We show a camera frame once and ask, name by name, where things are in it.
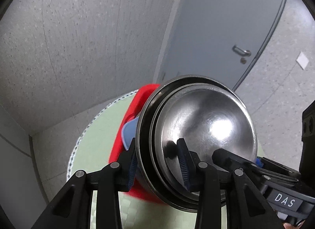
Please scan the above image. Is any red plastic basin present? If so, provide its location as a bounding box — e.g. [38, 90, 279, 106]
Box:
[109, 84, 163, 204]

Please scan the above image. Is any white wall switch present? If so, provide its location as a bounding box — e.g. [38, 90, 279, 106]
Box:
[296, 51, 309, 70]

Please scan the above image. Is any steel bowl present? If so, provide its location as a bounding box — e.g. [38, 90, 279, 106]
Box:
[136, 75, 258, 212]

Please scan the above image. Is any grey door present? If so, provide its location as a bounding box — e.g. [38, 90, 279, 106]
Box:
[157, 0, 286, 90]

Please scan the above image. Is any person's hand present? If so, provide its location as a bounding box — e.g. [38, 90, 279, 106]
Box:
[283, 223, 298, 229]

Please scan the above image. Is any round table green cloth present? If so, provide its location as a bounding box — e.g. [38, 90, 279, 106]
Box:
[66, 91, 196, 228]

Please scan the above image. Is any grey cabinet panel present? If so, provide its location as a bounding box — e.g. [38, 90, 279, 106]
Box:
[1, 107, 49, 228]

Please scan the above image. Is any blue square plastic bowl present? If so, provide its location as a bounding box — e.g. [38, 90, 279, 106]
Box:
[121, 117, 139, 150]

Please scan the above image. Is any door handle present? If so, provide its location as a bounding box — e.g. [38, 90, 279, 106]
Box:
[232, 45, 251, 64]

